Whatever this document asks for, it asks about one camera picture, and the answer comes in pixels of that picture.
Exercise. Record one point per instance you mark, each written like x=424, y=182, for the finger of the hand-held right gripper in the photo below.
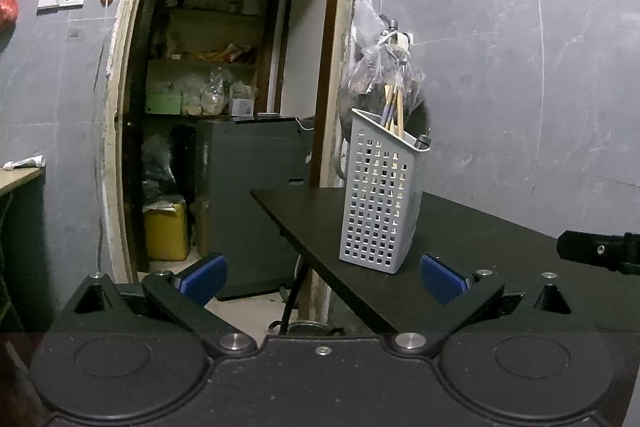
x=595, y=249

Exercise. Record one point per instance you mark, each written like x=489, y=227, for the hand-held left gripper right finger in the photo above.
x=442, y=282

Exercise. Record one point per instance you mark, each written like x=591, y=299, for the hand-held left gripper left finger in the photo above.
x=205, y=279

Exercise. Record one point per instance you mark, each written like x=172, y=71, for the white perforated utensil basket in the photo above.
x=412, y=217

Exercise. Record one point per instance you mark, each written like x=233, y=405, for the yellow plastic container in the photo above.
x=167, y=234

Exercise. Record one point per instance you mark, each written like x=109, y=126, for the black table leg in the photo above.
x=295, y=297

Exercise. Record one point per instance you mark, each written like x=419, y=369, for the grey cabinet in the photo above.
x=250, y=187

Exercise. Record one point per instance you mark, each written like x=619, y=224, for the dark plastic bag pile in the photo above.
x=160, y=172

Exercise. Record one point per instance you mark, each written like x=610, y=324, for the small white box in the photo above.
x=243, y=108

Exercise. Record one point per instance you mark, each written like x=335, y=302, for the green box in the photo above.
x=163, y=103

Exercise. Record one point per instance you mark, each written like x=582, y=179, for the clear bags of food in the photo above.
x=210, y=97

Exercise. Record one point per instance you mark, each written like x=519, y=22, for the beige kitchen counter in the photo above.
x=17, y=179

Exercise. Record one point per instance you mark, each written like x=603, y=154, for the white tube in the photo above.
x=25, y=163

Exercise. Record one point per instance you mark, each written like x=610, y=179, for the clear plastic bag dark contents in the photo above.
x=365, y=77

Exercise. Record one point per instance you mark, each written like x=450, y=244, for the pile of snack packets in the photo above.
x=225, y=54

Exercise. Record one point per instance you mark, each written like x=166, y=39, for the wooden shelf unit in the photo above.
x=272, y=32

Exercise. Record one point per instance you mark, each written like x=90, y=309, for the white crumpled bag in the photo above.
x=251, y=5

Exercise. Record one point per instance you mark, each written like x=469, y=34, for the red plastic bag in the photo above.
x=7, y=12

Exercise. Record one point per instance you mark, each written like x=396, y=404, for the beige door frame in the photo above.
x=112, y=132

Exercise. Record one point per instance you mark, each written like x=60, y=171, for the metal wall faucet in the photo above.
x=397, y=34

